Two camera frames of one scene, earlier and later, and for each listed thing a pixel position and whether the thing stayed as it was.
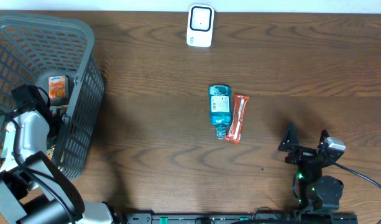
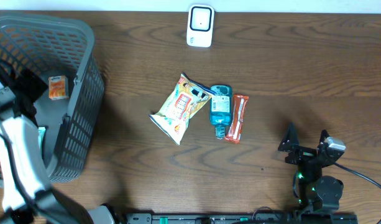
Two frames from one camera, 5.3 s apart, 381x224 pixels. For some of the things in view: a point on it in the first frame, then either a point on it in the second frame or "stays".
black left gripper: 48,115 -> 24,87
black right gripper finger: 324,135 stays
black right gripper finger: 290,139 stays
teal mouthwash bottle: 220,108 stays
